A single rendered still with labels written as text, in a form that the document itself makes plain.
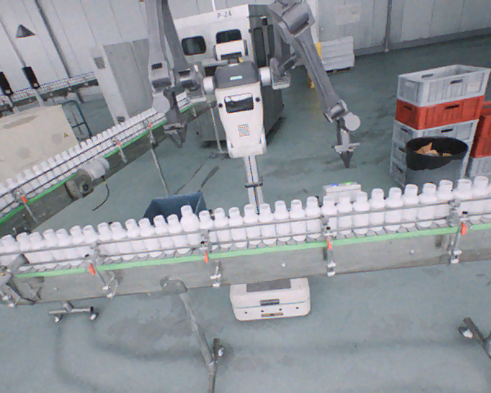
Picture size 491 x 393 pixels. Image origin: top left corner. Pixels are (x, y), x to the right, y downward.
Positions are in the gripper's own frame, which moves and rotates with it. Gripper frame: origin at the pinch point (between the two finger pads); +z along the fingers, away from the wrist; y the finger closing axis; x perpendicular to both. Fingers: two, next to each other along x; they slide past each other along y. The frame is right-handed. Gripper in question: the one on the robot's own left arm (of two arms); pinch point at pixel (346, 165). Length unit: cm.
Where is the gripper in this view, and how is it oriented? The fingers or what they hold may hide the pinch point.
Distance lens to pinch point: 127.0
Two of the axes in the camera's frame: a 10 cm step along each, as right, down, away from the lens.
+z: 1.4, 9.7, 1.7
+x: 0.7, -1.8, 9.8
